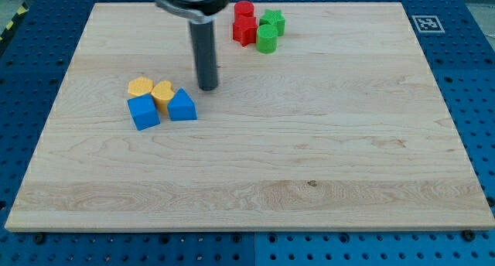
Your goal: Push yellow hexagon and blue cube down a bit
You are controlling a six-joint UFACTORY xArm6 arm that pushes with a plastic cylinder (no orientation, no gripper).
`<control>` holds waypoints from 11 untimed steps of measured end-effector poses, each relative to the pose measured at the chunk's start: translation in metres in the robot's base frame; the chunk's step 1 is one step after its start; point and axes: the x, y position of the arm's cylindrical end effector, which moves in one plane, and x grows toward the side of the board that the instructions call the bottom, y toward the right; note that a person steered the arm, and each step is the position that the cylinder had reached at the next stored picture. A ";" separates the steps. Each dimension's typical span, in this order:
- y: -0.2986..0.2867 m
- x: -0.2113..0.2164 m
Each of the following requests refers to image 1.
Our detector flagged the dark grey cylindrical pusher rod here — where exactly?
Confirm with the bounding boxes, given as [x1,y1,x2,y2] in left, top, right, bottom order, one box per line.
[189,21,218,91]

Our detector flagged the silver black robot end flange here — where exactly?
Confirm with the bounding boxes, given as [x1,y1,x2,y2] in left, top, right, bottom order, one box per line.
[155,0,230,24]

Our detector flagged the yellow hexagon block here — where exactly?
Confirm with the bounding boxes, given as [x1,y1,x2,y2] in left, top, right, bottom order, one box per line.
[128,77,154,97]

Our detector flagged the blue cube block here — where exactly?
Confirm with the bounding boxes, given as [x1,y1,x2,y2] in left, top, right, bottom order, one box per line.
[127,94,160,131]

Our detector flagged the red star block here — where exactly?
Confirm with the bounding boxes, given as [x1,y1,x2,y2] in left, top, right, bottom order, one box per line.
[233,15,258,46]

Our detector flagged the red cylinder block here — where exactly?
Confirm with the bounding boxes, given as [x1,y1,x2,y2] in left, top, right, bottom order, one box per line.
[234,1,254,20]

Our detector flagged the green cylinder block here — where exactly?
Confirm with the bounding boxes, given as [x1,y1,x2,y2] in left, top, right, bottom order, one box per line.
[256,24,278,53]

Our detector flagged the yellow heart block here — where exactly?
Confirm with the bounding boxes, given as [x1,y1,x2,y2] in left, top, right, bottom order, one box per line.
[151,80,175,114]

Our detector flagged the green star block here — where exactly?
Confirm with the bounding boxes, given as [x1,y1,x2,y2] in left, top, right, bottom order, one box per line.
[259,9,285,36]

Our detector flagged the blue triangle block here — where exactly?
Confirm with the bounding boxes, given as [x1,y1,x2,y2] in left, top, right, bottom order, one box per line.
[167,87,197,121]

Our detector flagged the light wooden board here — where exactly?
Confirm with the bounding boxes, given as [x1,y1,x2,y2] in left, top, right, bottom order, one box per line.
[5,2,494,233]

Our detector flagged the black yellow hazard tape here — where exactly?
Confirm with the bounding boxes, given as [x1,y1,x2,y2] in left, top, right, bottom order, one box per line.
[1,2,29,43]

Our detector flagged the white fiducial marker tag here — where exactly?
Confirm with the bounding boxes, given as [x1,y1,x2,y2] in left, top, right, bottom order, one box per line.
[412,15,445,33]

